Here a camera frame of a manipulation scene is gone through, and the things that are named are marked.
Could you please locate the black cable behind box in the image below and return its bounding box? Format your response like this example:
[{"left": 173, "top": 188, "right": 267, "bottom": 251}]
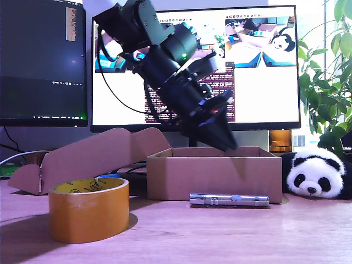
[{"left": 125, "top": 162, "right": 148, "bottom": 174}]

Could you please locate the long black looping arm cable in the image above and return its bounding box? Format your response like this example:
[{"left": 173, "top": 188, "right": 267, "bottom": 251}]
[{"left": 95, "top": 26, "right": 155, "bottom": 115}]

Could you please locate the short black looping arm cable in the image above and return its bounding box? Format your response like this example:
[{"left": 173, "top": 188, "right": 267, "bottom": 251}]
[{"left": 142, "top": 82, "right": 179, "bottom": 126}]

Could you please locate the panda plush toy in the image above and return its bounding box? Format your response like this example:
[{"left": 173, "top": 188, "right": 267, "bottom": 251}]
[{"left": 280, "top": 147, "right": 347, "bottom": 200}]

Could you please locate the pale grey gripper camera box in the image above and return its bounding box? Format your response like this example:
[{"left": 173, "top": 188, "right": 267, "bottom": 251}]
[{"left": 192, "top": 52, "right": 222, "bottom": 79}]

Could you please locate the brown cardboard box with lid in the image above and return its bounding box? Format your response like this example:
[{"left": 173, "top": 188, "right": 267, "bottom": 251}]
[{"left": 8, "top": 127, "right": 283, "bottom": 205}]

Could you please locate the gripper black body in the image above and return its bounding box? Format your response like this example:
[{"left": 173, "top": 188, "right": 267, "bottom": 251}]
[{"left": 161, "top": 73, "right": 235, "bottom": 133}]

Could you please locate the silver metal flashlight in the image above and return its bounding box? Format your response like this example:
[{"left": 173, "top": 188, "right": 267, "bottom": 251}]
[{"left": 189, "top": 192, "right": 270, "bottom": 207}]

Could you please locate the yellow-brown packing tape roll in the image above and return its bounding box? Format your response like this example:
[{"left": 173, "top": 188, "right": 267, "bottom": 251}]
[{"left": 48, "top": 177, "right": 130, "bottom": 244}]

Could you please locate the white cable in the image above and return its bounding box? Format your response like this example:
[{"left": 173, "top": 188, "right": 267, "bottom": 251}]
[{"left": 0, "top": 150, "right": 51, "bottom": 166}]

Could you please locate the green leafy plant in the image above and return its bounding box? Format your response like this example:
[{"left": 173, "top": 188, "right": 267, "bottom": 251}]
[{"left": 298, "top": 0, "right": 352, "bottom": 159}]

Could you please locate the dark computer monitor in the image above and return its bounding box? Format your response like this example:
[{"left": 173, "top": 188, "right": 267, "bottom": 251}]
[{"left": 0, "top": 0, "right": 89, "bottom": 128}]

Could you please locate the Huawei monitor with bright screen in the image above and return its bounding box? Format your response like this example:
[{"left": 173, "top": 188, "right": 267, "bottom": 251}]
[{"left": 90, "top": 5, "right": 302, "bottom": 149}]

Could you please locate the green flat object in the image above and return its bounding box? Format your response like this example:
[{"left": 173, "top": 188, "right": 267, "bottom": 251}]
[{"left": 0, "top": 162, "right": 24, "bottom": 177}]

